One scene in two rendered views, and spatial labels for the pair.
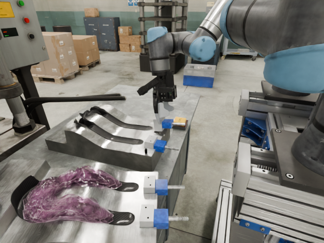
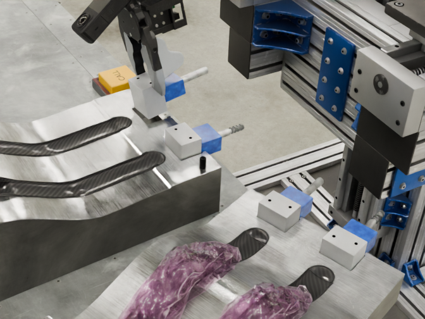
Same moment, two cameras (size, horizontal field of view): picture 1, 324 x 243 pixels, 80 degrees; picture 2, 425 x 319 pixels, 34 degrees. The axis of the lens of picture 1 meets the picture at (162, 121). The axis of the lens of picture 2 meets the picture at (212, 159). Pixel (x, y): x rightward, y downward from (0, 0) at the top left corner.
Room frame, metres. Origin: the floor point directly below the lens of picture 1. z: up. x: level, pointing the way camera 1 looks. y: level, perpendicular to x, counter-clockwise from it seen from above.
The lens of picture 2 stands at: (0.05, 0.68, 1.54)
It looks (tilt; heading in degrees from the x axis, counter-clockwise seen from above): 38 degrees down; 308
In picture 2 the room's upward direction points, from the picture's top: 3 degrees clockwise
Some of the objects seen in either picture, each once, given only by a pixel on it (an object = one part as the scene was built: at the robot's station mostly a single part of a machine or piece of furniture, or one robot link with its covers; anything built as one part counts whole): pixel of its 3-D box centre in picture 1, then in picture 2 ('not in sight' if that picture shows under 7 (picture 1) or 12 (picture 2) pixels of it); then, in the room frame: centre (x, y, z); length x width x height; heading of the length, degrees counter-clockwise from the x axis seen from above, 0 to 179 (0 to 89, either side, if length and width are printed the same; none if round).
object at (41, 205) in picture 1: (71, 191); (209, 307); (0.37, 0.26, 0.90); 0.26 x 0.18 x 0.08; 90
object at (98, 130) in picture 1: (110, 124); (40, 158); (0.72, 0.23, 0.92); 0.35 x 0.16 x 0.09; 73
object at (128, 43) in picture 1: (131, 39); not in sight; (7.51, 1.12, 0.42); 0.86 x 0.33 x 0.83; 73
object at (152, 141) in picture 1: (162, 146); (209, 138); (0.60, 0.00, 0.89); 0.13 x 0.05 x 0.05; 72
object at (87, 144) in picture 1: (110, 131); (31, 184); (0.73, 0.24, 0.87); 0.50 x 0.26 x 0.14; 73
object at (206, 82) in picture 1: (198, 78); not in sight; (3.89, -0.77, 0.11); 0.61 x 0.41 x 0.22; 73
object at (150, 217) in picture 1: (164, 218); (359, 235); (0.32, -0.01, 0.86); 0.13 x 0.05 x 0.05; 90
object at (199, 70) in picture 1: (199, 70); not in sight; (3.89, -0.77, 0.28); 0.61 x 0.41 x 0.15; 73
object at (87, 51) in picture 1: (71, 51); not in sight; (5.36, 2.43, 0.37); 1.20 x 0.82 x 0.74; 81
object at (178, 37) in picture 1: (184, 43); not in sight; (0.78, -0.09, 1.24); 0.11 x 0.11 x 0.08; 18
